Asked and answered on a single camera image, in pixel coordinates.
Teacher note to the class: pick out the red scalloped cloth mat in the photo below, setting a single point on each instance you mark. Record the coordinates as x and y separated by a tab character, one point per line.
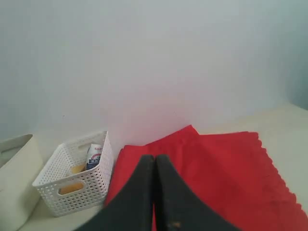
232	173

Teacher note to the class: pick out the blue white milk carton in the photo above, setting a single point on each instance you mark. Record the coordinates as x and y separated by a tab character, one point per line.
93	156

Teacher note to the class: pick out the white perforated plastic basket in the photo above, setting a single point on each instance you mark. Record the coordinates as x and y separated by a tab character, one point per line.
57	173

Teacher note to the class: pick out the yellow cheese wedge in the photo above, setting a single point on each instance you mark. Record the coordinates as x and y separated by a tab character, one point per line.
78	169

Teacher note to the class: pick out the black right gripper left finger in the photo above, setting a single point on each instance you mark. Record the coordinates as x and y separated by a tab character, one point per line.
132	208

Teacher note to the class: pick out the cream plastic tub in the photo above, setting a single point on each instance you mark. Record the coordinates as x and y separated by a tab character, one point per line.
20	163

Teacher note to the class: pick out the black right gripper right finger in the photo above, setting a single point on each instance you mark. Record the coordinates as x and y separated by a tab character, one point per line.
177	208

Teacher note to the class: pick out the yellow lemon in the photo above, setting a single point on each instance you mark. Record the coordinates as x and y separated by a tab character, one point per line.
71	188

